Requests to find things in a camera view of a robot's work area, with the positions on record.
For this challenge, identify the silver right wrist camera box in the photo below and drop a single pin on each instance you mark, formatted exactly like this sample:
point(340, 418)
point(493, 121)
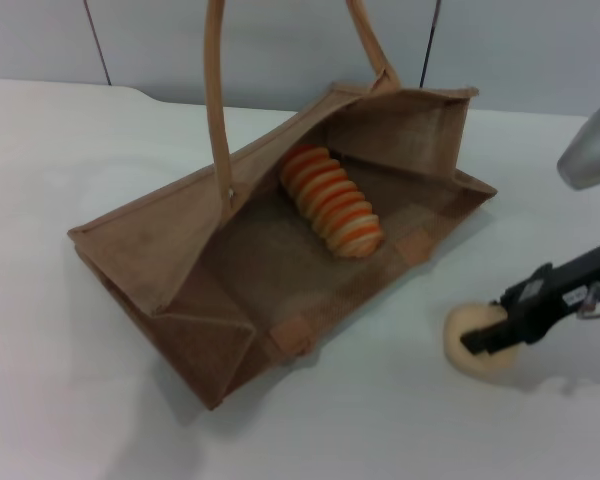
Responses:
point(592, 150)

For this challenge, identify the orange striped bread loaf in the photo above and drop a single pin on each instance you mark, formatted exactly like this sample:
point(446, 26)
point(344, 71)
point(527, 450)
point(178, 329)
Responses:
point(332, 202)

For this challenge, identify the round beige egg yolk pastry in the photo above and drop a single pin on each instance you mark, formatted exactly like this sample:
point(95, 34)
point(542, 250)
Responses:
point(460, 325)

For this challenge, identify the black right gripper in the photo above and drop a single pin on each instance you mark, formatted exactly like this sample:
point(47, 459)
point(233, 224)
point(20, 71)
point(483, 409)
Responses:
point(550, 300)

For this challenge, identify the brown jute tote bag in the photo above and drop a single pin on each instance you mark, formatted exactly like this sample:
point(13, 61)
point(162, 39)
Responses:
point(220, 280)

